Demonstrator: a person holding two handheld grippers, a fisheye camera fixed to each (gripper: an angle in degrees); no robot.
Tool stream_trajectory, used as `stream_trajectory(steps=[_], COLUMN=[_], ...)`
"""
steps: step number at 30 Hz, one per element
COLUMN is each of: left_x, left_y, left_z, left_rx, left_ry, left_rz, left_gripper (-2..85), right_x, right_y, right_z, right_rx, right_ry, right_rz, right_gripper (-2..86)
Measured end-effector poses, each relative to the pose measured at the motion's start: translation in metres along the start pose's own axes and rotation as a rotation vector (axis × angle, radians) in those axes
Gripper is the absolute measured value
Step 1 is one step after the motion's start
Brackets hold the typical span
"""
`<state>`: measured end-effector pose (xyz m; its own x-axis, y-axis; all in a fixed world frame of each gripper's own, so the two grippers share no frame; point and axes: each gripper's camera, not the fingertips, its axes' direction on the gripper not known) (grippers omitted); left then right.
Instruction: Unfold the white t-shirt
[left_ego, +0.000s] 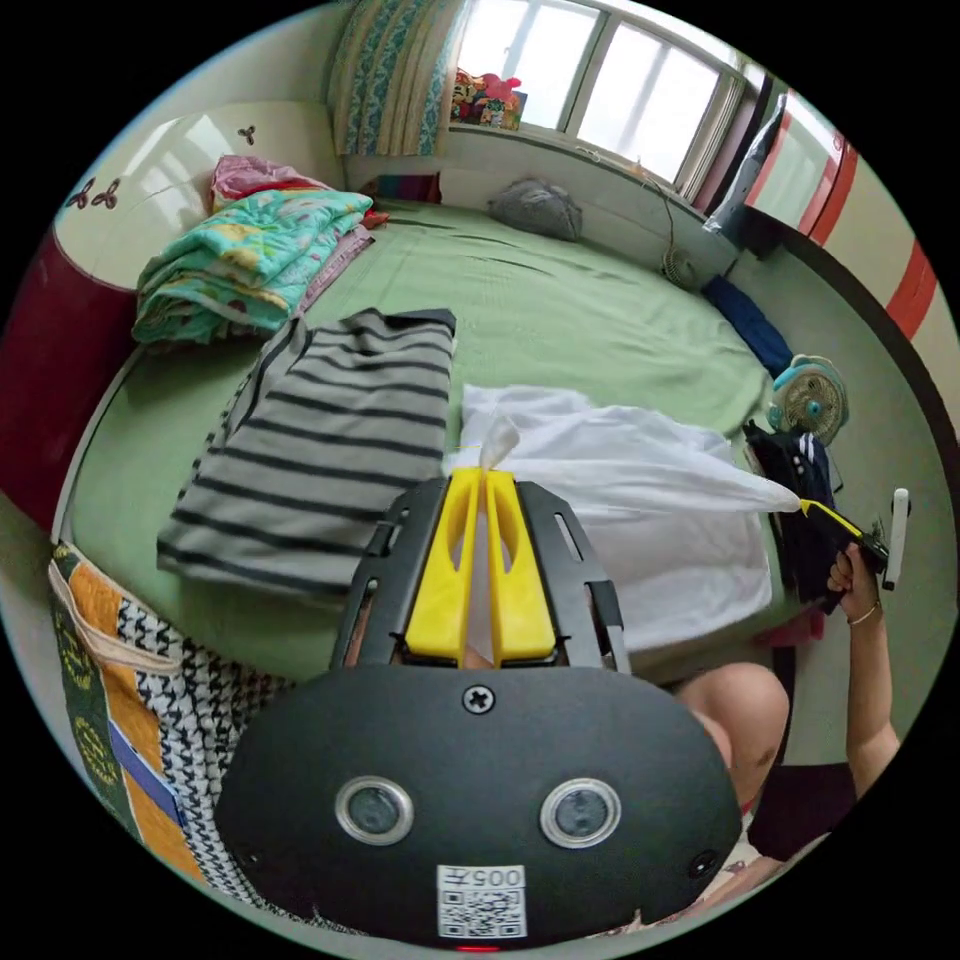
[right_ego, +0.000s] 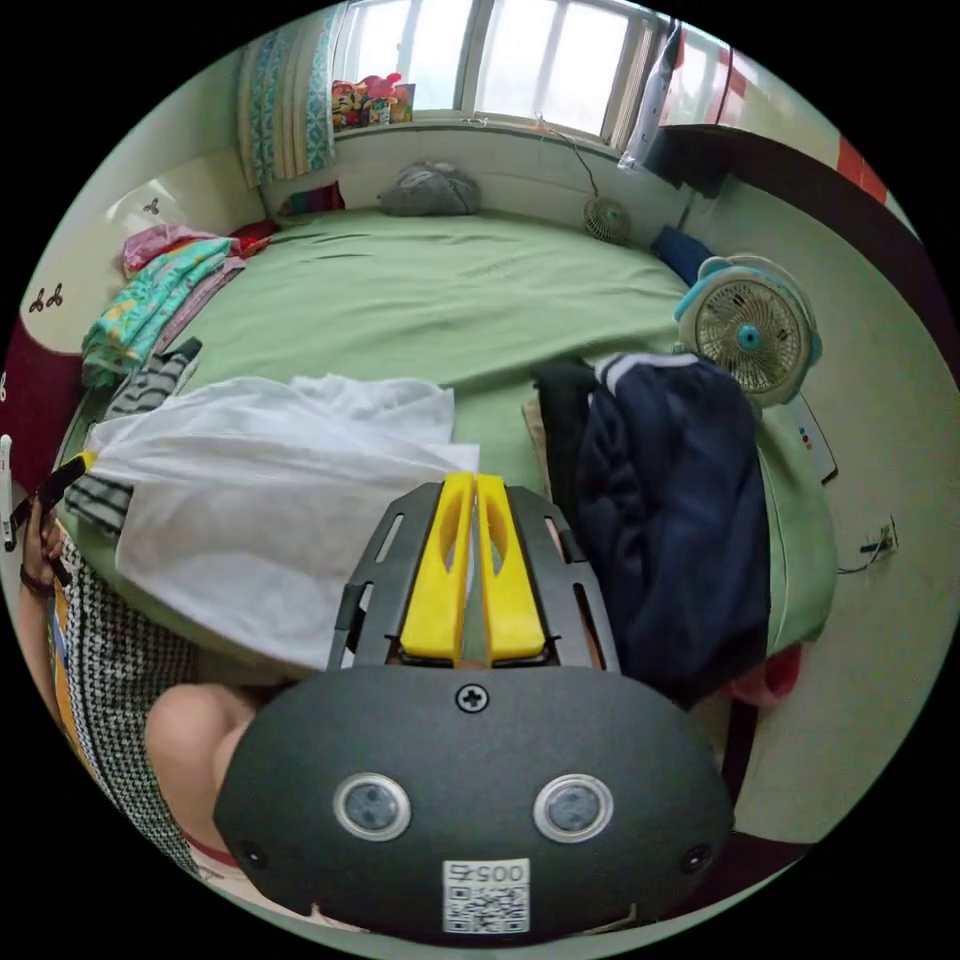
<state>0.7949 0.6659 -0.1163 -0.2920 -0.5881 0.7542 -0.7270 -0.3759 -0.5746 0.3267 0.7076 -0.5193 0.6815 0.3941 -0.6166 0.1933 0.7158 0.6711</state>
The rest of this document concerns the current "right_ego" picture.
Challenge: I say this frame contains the person's left forearm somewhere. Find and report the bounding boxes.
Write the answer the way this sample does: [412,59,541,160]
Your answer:
[13,588,60,721]

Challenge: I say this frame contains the blue and white fan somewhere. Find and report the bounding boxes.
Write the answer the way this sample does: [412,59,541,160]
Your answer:
[673,254,823,418]

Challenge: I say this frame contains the bed with green sheet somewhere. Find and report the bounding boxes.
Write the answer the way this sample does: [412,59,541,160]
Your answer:
[56,206,841,665]

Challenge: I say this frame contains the small beige fan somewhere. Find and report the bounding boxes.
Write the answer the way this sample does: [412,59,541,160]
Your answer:
[583,196,633,244]

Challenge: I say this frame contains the colourful plush toys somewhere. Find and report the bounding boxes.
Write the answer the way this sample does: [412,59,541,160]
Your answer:
[329,73,416,130]

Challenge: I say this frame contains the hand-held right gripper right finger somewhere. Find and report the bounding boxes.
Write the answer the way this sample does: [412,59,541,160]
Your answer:
[477,473,547,666]

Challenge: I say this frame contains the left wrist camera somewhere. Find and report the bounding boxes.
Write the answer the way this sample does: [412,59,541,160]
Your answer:
[0,434,16,553]

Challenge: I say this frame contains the person's left hand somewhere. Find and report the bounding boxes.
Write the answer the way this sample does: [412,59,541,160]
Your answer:
[20,515,70,595]

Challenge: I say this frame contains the window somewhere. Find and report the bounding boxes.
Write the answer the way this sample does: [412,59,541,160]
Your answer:
[333,0,676,148]

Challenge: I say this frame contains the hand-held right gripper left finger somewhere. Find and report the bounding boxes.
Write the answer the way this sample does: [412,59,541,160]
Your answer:
[399,473,475,667]

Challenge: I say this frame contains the blue folded cloth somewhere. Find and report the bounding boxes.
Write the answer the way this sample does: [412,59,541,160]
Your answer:
[649,224,714,288]

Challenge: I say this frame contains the grey pillow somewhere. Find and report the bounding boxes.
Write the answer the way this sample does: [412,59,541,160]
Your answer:
[378,160,483,219]

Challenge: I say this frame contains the person's body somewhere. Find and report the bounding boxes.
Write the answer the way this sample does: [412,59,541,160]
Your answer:
[44,524,316,920]

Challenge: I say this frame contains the patterned curtain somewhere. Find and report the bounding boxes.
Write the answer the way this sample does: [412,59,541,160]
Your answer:
[238,7,346,189]

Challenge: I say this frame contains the pile of dark clothes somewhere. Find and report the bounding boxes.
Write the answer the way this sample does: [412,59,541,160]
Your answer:
[523,352,775,708]

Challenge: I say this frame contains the white t-shirt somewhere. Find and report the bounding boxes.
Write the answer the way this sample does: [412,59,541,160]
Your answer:
[88,373,481,670]

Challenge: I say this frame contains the striped colourful pillow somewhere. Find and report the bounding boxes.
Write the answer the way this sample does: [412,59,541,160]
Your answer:
[278,183,346,220]

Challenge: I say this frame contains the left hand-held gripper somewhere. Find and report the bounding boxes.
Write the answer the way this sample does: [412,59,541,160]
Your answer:
[10,448,100,555]

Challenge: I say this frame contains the pile of colourful clothes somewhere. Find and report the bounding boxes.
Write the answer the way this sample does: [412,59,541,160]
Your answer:
[80,223,250,388]

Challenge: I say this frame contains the grey striped shirt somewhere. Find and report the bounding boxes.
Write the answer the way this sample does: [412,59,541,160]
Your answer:
[63,337,204,538]

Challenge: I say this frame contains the white hanging garment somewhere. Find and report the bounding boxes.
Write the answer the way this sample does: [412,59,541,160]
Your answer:
[617,20,685,174]

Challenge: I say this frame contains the white flat board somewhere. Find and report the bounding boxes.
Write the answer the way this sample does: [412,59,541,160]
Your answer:
[783,389,840,487]

